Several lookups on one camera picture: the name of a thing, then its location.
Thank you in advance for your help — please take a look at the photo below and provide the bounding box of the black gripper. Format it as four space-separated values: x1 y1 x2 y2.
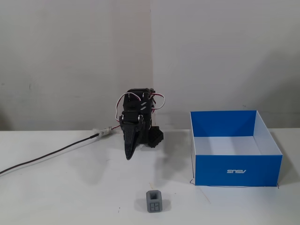
119 110 144 161

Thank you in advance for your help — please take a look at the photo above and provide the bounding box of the gray hollow block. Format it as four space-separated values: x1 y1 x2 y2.
146 189 164 213

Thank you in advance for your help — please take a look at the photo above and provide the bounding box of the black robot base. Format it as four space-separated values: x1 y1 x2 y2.
150 126 164 149

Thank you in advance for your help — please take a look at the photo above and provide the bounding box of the blue and white cardboard box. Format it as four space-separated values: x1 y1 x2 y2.
189 110 283 187

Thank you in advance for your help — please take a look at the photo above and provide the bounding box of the red white servo wire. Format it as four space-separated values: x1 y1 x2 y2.
115 92 167 125

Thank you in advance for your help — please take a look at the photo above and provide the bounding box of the white cable connector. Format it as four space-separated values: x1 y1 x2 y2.
92 126 113 137

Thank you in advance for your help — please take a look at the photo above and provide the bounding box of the black power cable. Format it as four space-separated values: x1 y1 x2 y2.
0 135 100 175

